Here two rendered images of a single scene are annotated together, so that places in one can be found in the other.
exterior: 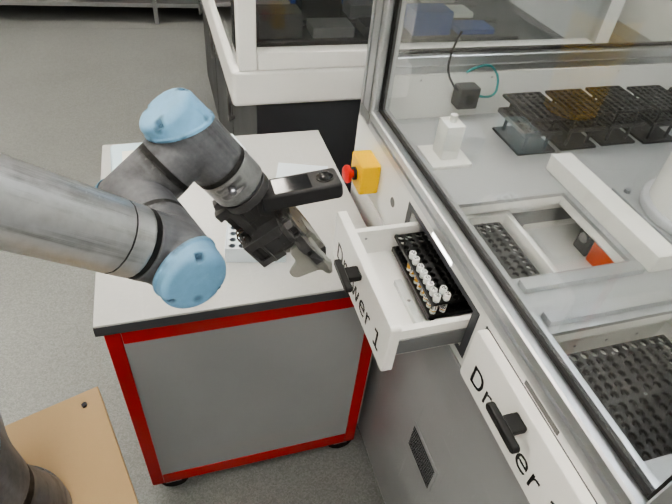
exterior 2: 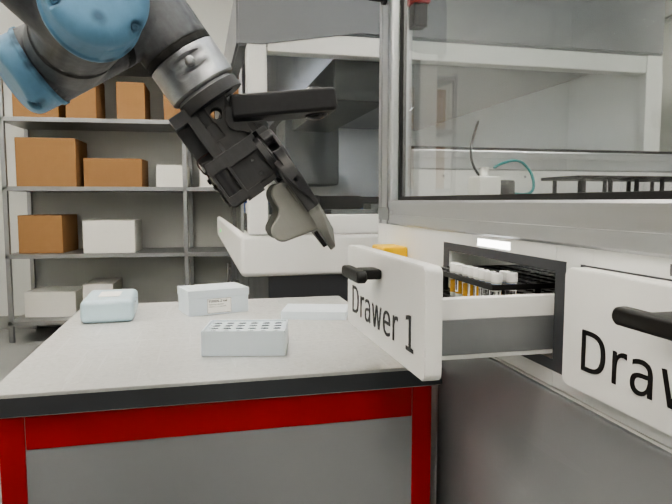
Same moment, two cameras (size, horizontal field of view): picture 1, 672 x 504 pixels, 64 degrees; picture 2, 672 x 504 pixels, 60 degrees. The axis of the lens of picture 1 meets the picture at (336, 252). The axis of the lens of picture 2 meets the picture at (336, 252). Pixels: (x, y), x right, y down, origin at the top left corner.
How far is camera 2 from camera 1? 55 cm
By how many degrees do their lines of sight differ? 38
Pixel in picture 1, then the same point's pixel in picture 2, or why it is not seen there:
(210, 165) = (163, 17)
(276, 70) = not seen: hidden behind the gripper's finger
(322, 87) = (342, 255)
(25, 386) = not seen: outside the picture
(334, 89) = not seen: hidden behind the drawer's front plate
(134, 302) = (58, 380)
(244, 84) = (254, 249)
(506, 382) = (638, 286)
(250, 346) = (227, 487)
